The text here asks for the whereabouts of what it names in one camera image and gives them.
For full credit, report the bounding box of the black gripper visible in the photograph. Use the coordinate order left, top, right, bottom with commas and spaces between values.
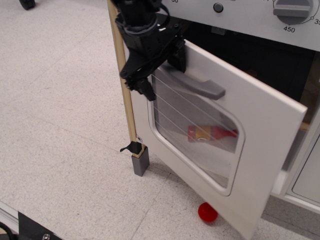
115, 14, 187, 101

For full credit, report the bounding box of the grey oven door handle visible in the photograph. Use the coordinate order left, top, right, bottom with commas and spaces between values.
160, 64, 226, 100

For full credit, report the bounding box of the white toy oven door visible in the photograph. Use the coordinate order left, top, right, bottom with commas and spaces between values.
131, 41, 307, 240

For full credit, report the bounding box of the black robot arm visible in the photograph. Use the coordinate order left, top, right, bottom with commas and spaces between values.
112, 0, 186, 101

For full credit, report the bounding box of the red toy ketchup bottle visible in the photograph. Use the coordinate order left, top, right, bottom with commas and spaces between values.
187, 125, 238, 143

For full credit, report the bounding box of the black tape strip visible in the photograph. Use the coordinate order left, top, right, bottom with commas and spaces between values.
120, 141, 142, 155

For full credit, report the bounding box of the grey round button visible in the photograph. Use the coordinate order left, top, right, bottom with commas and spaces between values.
213, 2, 224, 13

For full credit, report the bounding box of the wooden toy knife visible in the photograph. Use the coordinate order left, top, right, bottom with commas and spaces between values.
245, 69, 258, 78

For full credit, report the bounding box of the grey leg foot cap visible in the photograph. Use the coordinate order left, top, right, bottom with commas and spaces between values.
131, 147, 150, 177

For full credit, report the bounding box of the white toy kitchen body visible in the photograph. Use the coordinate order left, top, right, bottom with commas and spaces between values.
160, 0, 320, 212

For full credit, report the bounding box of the grey temperature knob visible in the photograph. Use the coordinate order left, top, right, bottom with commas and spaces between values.
273, 0, 314, 25

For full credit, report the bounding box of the red toy ball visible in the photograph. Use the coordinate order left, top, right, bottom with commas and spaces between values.
198, 202, 218, 224

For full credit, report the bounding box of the black caster wheel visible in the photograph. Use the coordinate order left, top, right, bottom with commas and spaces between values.
19, 0, 36, 11

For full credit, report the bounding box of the white cabinet door right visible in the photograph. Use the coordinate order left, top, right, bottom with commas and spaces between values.
292, 137, 320, 205

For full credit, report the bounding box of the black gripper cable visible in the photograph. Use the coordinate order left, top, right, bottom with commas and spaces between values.
157, 2, 172, 32

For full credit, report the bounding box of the light wooden leg post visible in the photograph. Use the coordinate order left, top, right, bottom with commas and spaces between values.
107, 0, 137, 142

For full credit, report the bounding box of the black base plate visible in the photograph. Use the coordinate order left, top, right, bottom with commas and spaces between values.
18, 212, 62, 240

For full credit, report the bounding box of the black cable at corner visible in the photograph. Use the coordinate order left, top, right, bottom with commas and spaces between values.
0, 222, 17, 240

